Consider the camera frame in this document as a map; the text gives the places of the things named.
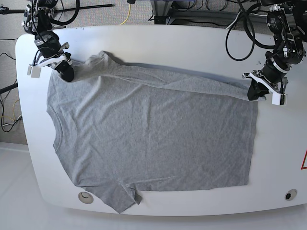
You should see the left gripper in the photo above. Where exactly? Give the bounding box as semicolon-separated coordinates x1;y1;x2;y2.
242;61;288;101

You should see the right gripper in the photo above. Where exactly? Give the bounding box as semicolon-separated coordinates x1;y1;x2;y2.
33;39;74;82

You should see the grey T-shirt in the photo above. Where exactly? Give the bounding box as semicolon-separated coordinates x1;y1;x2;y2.
47;52;258;213

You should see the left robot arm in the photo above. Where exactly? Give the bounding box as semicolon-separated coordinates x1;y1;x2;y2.
243;0;307;105

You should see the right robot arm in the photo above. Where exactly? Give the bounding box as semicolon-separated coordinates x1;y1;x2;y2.
22;0;74;82

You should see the black tripod stand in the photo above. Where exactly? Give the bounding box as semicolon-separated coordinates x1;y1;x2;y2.
0;1;115;14

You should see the red warning triangle sticker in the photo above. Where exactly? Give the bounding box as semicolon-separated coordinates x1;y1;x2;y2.
301;151;307;170

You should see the table grommet hole right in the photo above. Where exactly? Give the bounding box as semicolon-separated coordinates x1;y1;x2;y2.
285;189;297;201

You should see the table grommet hole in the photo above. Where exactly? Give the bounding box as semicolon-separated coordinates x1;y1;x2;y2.
78;192;94;204
285;189;297;201

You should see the table grommet hole left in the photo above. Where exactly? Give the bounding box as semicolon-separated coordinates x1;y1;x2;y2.
78;192;94;204

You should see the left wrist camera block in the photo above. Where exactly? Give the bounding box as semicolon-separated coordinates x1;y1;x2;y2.
272;92;287;105

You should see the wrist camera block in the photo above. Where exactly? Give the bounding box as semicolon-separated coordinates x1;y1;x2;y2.
272;92;287;105
27;65;41;78

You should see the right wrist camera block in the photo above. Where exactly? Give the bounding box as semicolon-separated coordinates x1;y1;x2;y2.
27;65;41;78

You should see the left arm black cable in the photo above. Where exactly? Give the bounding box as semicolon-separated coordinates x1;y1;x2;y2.
225;0;276;62

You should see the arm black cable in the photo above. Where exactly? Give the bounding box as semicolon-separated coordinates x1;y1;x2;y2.
225;0;276;62
49;0;81;26

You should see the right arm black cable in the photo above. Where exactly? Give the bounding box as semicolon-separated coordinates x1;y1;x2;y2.
49;0;81;26

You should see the yellow cable at left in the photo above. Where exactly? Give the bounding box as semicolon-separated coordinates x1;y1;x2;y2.
1;98;22;123

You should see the yellow cable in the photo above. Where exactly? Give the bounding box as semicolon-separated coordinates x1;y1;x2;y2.
1;98;22;123
119;0;132;25

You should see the black floor cable left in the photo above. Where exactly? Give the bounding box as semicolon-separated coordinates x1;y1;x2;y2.
0;52;20;132

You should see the white cable at top right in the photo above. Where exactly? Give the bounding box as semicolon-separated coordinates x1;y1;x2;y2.
225;11;267;30

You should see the yellow cable at top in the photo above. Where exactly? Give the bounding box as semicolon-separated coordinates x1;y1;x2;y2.
119;0;132;25

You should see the black metal frame base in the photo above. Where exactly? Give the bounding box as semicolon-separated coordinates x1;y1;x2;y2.
148;0;235;25

